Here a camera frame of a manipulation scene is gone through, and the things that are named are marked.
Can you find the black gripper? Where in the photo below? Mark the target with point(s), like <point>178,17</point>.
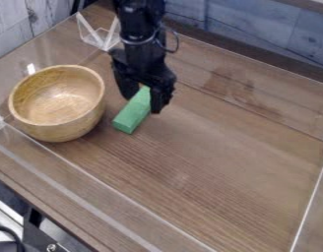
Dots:
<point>139,64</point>

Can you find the green rectangular block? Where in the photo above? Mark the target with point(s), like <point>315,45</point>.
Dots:
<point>133,112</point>

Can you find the wooden bowl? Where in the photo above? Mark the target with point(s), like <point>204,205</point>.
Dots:
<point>57,103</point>

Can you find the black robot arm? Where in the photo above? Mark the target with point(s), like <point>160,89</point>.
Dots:
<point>141,23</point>

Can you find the clear acrylic corner bracket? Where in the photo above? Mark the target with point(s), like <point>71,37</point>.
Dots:
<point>104,39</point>

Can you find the clear acrylic front wall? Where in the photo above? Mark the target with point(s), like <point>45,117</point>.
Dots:
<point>91,209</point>

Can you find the black metal table frame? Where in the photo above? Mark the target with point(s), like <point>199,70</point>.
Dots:
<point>36,240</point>

